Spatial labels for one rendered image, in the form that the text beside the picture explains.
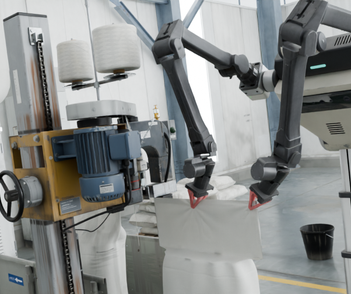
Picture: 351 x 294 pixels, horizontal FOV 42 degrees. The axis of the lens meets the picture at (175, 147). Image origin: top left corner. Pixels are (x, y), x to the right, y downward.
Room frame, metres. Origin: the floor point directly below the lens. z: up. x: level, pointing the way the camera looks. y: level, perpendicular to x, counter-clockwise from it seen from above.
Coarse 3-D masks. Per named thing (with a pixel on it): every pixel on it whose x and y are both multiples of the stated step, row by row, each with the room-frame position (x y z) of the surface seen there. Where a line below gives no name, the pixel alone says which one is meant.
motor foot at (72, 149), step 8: (56, 136) 1.61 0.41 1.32; (64, 136) 1.63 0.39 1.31; (72, 136) 1.66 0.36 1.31; (56, 144) 1.60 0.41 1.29; (64, 144) 1.61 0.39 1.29; (72, 144) 1.58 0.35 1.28; (56, 152) 1.60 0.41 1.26; (64, 152) 1.62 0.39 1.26; (72, 152) 1.59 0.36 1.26; (56, 160) 1.60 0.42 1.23
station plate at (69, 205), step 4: (64, 200) 1.61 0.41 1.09; (68, 200) 1.62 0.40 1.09; (72, 200) 1.63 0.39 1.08; (76, 200) 1.64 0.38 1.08; (60, 204) 1.59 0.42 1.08; (64, 204) 1.60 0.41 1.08; (68, 204) 1.62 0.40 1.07; (72, 204) 1.63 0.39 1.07; (76, 204) 1.64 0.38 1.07; (64, 208) 1.60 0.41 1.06; (68, 208) 1.61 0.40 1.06; (72, 208) 1.63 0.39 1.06; (76, 208) 1.64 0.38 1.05; (80, 208) 1.65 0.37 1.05; (64, 212) 1.60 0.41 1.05
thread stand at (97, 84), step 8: (88, 0) 1.78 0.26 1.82; (88, 8) 1.77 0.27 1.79; (88, 16) 1.77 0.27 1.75; (96, 72) 1.77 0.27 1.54; (120, 72) 1.68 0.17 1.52; (128, 72) 1.67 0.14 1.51; (96, 80) 1.77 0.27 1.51; (104, 80) 1.74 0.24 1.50; (112, 80) 1.71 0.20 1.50; (120, 80) 1.69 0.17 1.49; (64, 88) 1.88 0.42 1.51; (72, 88) 1.88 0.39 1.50; (80, 88) 1.85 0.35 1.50; (96, 88) 1.77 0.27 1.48
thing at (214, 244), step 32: (160, 224) 1.87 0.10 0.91; (192, 224) 1.74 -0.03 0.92; (224, 224) 1.64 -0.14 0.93; (256, 224) 1.55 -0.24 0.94; (192, 256) 1.69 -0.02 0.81; (224, 256) 1.63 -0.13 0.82; (256, 256) 1.56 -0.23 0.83; (192, 288) 1.65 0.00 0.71; (224, 288) 1.56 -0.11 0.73; (256, 288) 1.60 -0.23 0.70
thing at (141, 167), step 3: (141, 156) 1.82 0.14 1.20; (138, 159) 1.82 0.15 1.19; (141, 159) 1.82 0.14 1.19; (138, 162) 1.81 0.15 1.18; (141, 162) 1.81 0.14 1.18; (144, 162) 1.82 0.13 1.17; (138, 165) 1.81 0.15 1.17; (141, 165) 1.81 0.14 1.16; (144, 165) 1.82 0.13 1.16; (138, 168) 1.82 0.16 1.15; (141, 168) 1.81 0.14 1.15; (144, 168) 1.82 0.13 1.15; (147, 168) 1.83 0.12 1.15; (138, 171) 1.82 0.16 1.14; (141, 171) 1.82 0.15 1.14; (144, 171) 1.82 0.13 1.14; (135, 174) 1.84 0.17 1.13; (144, 189) 1.83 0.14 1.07
